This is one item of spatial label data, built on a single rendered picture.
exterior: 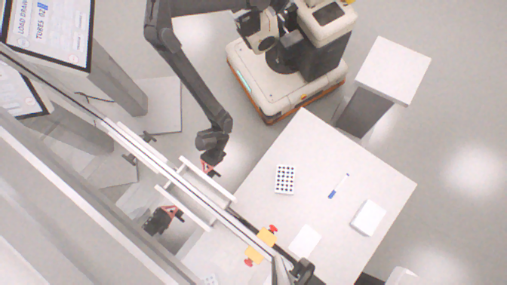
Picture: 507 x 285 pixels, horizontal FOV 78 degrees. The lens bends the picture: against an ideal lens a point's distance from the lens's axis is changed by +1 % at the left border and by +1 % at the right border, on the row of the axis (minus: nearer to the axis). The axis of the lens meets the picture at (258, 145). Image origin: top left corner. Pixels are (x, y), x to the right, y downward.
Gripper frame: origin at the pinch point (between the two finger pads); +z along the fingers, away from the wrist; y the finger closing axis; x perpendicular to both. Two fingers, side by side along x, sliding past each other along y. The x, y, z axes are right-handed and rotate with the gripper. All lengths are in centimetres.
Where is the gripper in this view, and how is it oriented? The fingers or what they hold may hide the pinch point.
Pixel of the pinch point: (207, 170)
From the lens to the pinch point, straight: 130.9
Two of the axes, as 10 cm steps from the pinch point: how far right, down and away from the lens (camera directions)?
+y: -4.6, 3.9, -8.0
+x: 8.0, 5.8, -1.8
